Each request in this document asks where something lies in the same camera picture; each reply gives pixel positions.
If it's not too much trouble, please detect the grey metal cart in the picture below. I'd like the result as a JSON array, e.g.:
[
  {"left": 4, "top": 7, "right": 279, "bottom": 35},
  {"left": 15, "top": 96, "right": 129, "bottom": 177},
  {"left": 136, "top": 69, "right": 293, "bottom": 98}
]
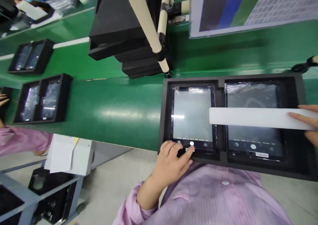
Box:
[{"left": 0, "top": 147, "right": 135, "bottom": 225}]

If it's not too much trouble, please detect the person's right hand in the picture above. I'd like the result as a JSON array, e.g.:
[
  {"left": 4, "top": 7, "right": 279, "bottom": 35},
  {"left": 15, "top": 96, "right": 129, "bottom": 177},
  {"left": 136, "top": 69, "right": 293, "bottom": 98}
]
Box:
[{"left": 289, "top": 104, "right": 318, "bottom": 144}]

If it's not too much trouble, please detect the laminated display board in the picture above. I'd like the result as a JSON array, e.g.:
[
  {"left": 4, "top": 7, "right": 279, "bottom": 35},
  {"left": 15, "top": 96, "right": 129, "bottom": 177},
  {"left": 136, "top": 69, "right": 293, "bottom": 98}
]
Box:
[{"left": 189, "top": 0, "right": 318, "bottom": 39}]

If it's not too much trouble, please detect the stack of black foam trays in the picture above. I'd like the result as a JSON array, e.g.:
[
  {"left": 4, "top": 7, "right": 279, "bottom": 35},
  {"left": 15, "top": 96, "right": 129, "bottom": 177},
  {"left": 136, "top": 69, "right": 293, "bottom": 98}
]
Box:
[{"left": 87, "top": 0, "right": 174, "bottom": 80}]

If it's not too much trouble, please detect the white foam strip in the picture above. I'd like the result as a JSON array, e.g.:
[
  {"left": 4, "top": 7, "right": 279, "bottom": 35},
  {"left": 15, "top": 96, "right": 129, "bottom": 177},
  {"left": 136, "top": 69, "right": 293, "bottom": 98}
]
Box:
[{"left": 209, "top": 107, "right": 318, "bottom": 131}]

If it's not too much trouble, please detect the tablet with lit grey screen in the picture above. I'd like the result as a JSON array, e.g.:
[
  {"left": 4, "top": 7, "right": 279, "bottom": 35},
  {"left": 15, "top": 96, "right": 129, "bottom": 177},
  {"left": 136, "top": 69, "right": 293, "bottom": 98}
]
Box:
[{"left": 171, "top": 85, "right": 218, "bottom": 156}]

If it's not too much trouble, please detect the person's body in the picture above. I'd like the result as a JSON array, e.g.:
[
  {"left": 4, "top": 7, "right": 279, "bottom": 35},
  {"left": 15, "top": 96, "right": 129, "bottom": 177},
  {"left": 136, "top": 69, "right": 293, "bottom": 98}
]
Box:
[{"left": 113, "top": 162, "right": 294, "bottom": 225}]

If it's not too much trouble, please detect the stack of shiny packets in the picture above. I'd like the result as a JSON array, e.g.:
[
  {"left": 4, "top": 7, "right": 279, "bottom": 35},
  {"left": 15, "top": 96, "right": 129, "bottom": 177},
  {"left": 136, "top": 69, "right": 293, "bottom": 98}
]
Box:
[{"left": 46, "top": 0, "right": 85, "bottom": 15}]

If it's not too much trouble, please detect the tablet with dark wrapped screen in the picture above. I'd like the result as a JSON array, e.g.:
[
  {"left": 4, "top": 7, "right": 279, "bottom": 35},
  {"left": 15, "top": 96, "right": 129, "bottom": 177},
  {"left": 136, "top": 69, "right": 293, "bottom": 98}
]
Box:
[{"left": 224, "top": 82, "right": 285, "bottom": 161}]

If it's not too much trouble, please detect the black pipe joint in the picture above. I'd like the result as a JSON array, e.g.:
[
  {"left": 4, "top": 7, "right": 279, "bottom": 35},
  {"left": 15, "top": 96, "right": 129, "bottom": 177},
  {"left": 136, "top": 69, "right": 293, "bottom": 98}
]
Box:
[{"left": 291, "top": 55, "right": 318, "bottom": 74}]

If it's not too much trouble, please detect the beige pipe frame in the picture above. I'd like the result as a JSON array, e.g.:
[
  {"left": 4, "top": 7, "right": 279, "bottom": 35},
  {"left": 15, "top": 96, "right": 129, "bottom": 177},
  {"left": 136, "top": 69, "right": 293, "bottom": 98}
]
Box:
[{"left": 121, "top": 0, "right": 191, "bottom": 77}]

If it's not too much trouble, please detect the wrapped black tablet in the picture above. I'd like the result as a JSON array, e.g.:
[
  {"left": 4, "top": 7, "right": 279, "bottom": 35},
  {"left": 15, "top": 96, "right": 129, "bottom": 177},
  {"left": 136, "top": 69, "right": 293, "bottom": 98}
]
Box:
[
  {"left": 40, "top": 80, "right": 62, "bottom": 120},
  {"left": 26, "top": 44, "right": 44, "bottom": 69},
  {"left": 15, "top": 44, "right": 32, "bottom": 71},
  {"left": 21, "top": 85, "right": 40, "bottom": 122}
]

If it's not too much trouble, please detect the black tray with white foam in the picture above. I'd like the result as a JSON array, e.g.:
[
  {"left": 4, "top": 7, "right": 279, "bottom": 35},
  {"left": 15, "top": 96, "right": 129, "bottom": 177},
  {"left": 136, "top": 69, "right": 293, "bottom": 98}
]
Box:
[{"left": 14, "top": 0, "right": 56, "bottom": 25}]

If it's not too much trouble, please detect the person's left hand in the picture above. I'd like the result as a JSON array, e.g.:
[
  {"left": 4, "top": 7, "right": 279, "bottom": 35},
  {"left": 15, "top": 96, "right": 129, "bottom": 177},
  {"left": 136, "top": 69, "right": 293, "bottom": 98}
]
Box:
[{"left": 150, "top": 140, "right": 195, "bottom": 186}]

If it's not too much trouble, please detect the large black foam tray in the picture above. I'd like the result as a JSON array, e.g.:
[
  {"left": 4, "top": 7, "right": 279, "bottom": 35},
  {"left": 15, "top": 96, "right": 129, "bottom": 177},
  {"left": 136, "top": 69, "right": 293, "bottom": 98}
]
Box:
[{"left": 157, "top": 73, "right": 314, "bottom": 182}]

